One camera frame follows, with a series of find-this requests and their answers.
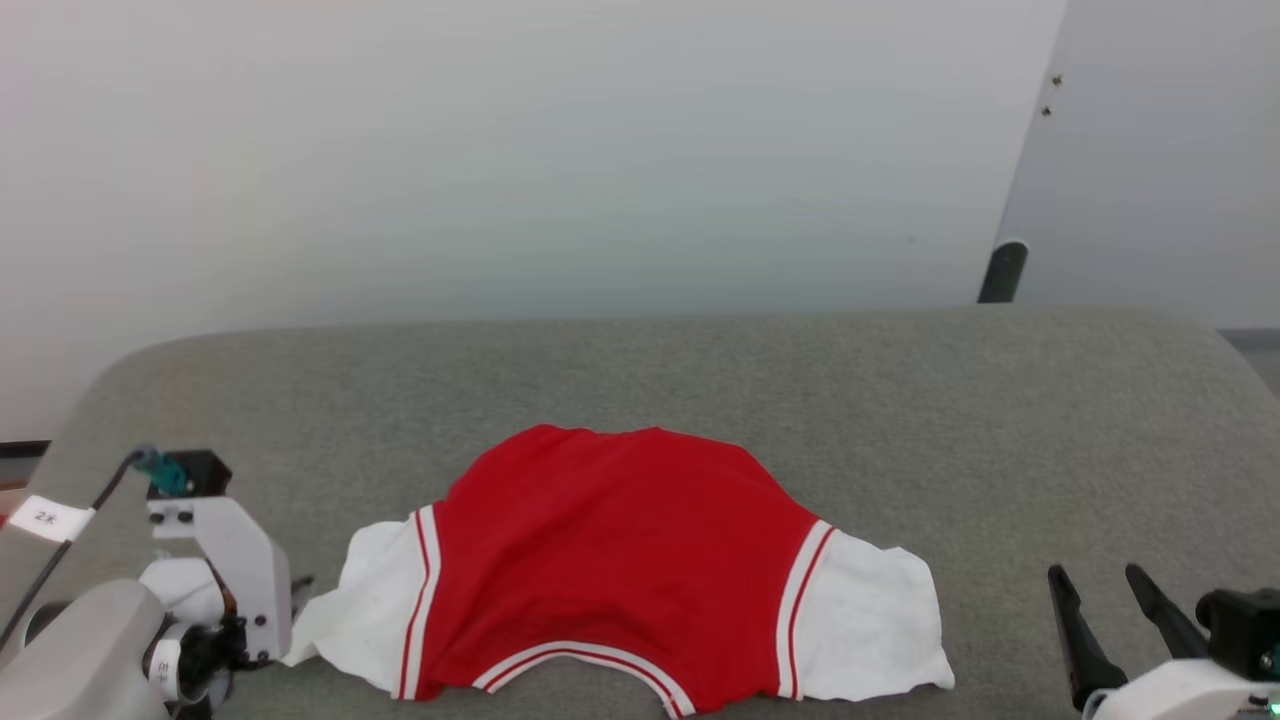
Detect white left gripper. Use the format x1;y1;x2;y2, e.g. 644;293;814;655
148;497;316;701

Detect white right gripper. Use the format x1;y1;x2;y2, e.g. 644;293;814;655
1048;565;1280;720

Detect red and white jersey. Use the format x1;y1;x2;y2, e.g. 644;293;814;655
282;425;956;719

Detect grey fabric sofa seat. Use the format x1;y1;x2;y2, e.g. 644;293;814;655
0;308;1280;720

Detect black rounded pole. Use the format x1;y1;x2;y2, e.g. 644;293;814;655
978;241;1029;304

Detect teal left camera connector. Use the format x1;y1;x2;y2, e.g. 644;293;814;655
135;450;191;498

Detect white cable label tag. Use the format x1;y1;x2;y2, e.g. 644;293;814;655
8;495;96;543

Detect white wall panel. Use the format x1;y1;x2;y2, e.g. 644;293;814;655
995;0;1280;331

